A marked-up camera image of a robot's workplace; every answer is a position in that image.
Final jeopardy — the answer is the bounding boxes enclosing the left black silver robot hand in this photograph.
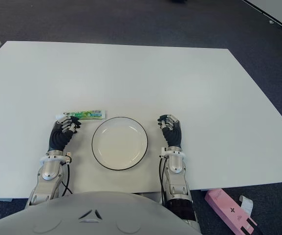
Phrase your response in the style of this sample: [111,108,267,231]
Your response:
[48,115,82,152]

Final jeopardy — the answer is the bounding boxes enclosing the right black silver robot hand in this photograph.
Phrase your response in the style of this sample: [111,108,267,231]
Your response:
[157,114,182,149]

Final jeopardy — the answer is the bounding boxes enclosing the green white toothpaste tube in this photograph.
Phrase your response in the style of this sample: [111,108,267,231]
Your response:
[55,109,107,120]

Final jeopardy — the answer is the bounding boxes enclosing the white plate with black rim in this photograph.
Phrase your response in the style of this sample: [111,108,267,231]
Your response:
[91,117,149,171]

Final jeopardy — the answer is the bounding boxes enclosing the grey robot torso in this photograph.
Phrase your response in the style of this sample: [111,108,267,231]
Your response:
[0,191,202,235]

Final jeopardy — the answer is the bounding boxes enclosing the pink cardboard box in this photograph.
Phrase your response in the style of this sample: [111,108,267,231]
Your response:
[204,188,258,235]

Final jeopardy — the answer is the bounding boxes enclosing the white paper slip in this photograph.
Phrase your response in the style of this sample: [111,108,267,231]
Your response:
[239,195,254,217]

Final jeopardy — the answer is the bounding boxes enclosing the white neighbouring table with black edge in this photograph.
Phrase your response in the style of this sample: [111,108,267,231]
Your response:
[249,0,282,37]

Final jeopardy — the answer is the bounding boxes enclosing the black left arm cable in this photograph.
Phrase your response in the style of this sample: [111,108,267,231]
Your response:
[62,163,74,196]

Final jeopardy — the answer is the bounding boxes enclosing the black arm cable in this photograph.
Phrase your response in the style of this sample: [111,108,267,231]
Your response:
[62,163,74,196]
[158,156,167,205]

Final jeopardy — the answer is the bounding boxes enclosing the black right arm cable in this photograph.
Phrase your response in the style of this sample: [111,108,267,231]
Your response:
[158,156,167,205]

